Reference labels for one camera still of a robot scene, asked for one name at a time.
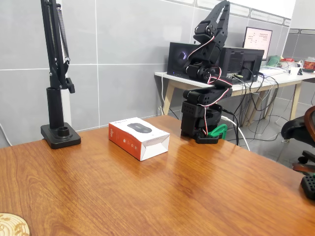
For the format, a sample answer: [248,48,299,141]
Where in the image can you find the orange white mouse box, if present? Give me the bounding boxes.
[108,117,171,162]

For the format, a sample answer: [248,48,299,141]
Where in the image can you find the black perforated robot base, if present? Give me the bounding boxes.
[300,173,315,199]

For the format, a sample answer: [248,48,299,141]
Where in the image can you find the black computer case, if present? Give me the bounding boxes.
[167,41,265,87]

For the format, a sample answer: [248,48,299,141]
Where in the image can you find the computer monitor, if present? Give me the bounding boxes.
[243,26,273,61]

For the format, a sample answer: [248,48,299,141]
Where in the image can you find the white table wooden legs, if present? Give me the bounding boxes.
[154,70,315,128]

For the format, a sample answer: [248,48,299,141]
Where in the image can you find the green bag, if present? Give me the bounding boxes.
[267,55,282,67]

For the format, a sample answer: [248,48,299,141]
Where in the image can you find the green table clamp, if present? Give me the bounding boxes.
[206,124,227,141]

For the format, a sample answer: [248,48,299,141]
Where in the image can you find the red tin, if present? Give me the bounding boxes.
[303,57,315,72]

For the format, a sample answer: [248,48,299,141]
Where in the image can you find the black office chair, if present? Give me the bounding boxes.
[280,106,315,176]

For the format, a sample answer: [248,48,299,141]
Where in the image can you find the black boom stand base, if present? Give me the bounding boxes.
[40,87,82,150]

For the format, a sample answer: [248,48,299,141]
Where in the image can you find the round wooden coaster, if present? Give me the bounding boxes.
[0,212,30,236]

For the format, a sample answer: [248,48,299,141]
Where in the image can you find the black desk cable bundle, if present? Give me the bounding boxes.
[231,71,288,143]

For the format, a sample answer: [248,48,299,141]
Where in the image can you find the red white servo cable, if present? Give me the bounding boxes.
[187,34,233,136]

